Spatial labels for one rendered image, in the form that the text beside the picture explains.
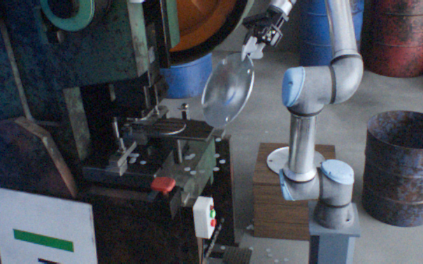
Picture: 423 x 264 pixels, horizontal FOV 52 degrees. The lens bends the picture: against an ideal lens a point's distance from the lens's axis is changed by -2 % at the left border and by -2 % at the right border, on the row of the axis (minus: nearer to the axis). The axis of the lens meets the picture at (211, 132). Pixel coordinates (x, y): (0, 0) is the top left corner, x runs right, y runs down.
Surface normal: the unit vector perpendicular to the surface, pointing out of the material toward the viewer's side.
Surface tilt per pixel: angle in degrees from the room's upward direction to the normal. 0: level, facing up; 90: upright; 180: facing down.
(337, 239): 90
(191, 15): 90
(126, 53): 90
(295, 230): 90
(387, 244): 0
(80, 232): 78
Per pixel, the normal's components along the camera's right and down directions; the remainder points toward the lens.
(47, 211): -0.33, 0.27
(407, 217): -0.14, 0.51
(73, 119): 0.96, 0.07
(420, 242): -0.07, -0.88
